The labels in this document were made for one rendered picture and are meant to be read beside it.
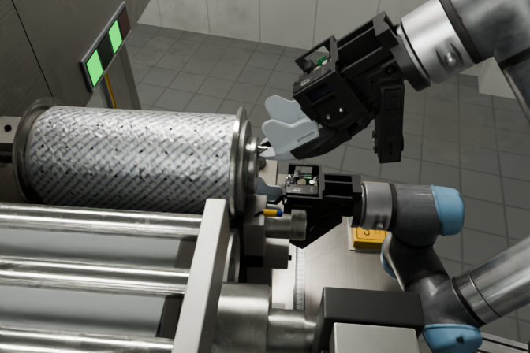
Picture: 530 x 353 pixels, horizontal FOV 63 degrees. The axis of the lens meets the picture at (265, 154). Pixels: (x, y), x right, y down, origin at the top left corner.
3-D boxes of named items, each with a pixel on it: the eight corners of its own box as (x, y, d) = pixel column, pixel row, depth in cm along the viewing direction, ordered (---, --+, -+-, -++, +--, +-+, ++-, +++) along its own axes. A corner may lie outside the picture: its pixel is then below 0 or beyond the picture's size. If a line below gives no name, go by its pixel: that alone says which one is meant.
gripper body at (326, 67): (289, 61, 50) (384, -1, 44) (331, 109, 54) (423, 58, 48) (286, 102, 44) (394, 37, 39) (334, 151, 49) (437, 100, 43)
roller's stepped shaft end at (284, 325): (348, 369, 31) (355, 351, 29) (266, 362, 32) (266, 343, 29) (346, 325, 34) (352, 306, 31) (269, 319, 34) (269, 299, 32)
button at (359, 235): (387, 250, 88) (390, 243, 86) (352, 247, 88) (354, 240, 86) (383, 222, 93) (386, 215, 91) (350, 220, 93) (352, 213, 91)
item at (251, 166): (253, 205, 54) (255, 149, 51) (237, 204, 54) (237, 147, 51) (259, 180, 61) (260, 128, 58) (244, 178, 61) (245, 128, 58)
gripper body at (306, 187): (284, 161, 69) (361, 165, 68) (282, 196, 75) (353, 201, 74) (281, 198, 63) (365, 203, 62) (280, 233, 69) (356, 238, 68)
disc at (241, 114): (237, 246, 56) (230, 167, 45) (233, 246, 56) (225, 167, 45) (249, 162, 66) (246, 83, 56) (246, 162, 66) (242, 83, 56)
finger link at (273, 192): (226, 167, 70) (284, 171, 69) (229, 191, 74) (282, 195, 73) (223, 181, 68) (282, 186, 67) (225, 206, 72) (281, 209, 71)
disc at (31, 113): (46, 232, 57) (-3, 154, 47) (43, 232, 57) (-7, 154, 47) (87, 153, 68) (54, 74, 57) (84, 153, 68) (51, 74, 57)
